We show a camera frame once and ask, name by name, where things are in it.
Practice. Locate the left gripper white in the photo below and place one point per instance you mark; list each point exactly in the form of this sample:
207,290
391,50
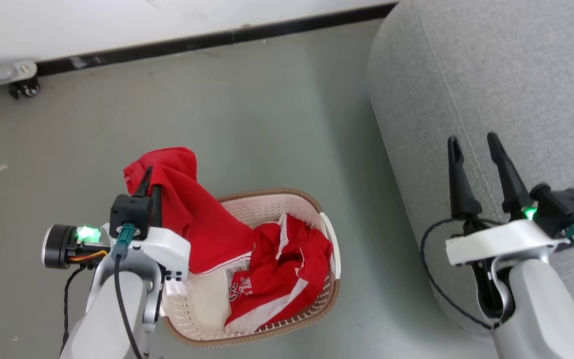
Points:
167,252

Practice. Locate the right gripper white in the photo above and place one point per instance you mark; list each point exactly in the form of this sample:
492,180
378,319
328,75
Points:
501,242

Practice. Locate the plain red garment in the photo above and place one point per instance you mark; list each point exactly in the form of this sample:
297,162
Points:
192,214

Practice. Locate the red shorts with white stripes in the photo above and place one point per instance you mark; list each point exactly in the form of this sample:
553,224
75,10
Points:
277,279

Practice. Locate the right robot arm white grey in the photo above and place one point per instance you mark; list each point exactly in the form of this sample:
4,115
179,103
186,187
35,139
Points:
541,309

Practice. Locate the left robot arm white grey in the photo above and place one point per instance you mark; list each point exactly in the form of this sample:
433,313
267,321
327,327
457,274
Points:
102,319

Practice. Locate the white perforated laundry basket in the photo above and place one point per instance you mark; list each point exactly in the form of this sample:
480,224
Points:
202,309

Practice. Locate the grey fabric sofa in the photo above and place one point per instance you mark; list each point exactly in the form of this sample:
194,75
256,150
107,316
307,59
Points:
491,75

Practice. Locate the small black caster wheel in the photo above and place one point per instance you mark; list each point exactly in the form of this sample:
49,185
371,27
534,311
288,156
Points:
25,89

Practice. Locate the black baseboard strip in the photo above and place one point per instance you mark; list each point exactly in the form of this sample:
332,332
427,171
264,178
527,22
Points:
217,40

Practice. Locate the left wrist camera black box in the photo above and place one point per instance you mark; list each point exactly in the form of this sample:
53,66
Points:
130,212

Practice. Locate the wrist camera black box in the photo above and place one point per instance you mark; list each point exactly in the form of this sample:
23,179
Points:
130,212
563,209

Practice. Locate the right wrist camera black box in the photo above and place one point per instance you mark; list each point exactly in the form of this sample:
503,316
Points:
563,209

